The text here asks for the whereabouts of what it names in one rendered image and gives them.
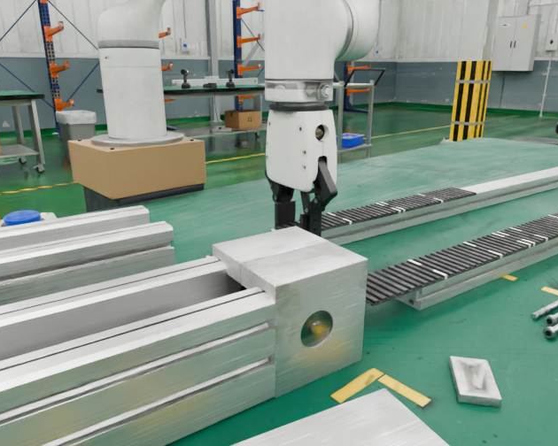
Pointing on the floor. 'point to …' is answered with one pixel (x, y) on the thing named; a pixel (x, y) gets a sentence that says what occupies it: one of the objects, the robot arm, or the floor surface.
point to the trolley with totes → (346, 142)
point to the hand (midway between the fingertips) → (297, 221)
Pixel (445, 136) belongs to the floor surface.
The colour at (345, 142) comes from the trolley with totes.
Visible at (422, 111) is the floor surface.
